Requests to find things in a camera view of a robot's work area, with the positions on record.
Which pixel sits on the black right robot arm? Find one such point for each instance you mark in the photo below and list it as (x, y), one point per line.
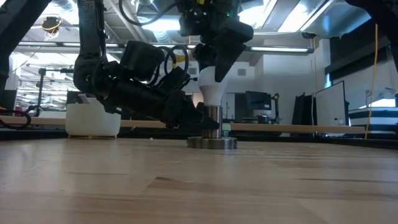
(385, 15)

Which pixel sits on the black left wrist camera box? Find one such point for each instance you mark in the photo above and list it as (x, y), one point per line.
(141, 60)

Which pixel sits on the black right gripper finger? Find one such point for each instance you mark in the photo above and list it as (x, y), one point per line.
(230, 53)
(205, 54)

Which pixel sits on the long wooden workbench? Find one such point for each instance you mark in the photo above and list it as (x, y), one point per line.
(280, 127)

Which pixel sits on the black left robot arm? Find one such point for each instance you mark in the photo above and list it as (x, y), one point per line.
(90, 31)

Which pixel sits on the black computer monitor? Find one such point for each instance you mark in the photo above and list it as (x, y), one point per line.
(258, 101)

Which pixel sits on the white ribbed bowl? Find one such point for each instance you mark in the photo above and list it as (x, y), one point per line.
(90, 123)

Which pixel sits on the black tripod stand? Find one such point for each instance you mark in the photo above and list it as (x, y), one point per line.
(40, 93)

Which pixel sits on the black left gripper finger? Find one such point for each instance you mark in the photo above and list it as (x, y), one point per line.
(199, 121)

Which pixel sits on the short purple utensil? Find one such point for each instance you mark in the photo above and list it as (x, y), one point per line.
(84, 99)

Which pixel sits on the black white striped table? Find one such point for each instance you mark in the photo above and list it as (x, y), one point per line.
(379, 119)

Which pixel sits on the white board on stand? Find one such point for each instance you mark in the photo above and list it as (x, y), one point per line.
(331, 104)

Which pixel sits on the long ceiling light bar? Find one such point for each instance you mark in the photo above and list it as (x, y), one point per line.
(280, 49)

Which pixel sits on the brushed metal lamp socket base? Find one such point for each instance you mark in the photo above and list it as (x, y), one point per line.
(213, 143)

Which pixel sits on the white lightbulb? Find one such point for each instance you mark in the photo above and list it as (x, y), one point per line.
(211, 93)

